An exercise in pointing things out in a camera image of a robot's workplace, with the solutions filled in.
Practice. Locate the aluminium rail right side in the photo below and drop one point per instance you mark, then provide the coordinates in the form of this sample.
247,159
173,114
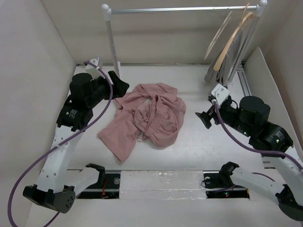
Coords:
243,80

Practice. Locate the grey hanging garment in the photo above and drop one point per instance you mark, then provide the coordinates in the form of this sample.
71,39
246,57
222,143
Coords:
222,74

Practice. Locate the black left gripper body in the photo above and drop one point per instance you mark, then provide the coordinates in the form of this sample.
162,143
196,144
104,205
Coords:
102,90

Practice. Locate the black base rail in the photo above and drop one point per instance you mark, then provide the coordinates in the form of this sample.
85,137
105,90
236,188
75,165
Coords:
162,185

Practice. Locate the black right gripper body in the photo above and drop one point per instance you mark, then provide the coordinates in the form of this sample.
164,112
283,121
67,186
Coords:
229,113

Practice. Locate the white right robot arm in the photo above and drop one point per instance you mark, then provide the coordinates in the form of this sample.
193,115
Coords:
247,124

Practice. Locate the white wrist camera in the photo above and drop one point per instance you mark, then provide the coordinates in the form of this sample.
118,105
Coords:
92,65
219,94

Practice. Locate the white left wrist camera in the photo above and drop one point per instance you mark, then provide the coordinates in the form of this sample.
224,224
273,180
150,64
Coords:
92,65

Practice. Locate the pink trousers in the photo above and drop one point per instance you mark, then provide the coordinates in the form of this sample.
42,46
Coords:
150,112

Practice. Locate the white clothes rack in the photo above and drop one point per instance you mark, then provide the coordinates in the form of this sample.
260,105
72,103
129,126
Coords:
248,30

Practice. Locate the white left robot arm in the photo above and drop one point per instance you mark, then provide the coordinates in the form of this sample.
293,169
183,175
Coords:
52,190

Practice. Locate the tan wooden hanger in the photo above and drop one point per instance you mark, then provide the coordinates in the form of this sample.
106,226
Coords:
242,23

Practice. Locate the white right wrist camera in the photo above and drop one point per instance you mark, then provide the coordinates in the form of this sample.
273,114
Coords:
219,94

